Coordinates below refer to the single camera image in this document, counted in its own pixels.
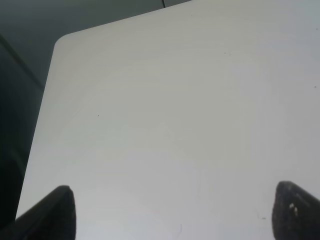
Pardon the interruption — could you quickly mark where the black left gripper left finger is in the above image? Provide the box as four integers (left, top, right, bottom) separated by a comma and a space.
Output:
0, 185, 76, 240

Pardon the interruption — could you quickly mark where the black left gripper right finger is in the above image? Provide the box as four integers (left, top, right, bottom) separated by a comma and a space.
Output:
271, 181, 320, 240

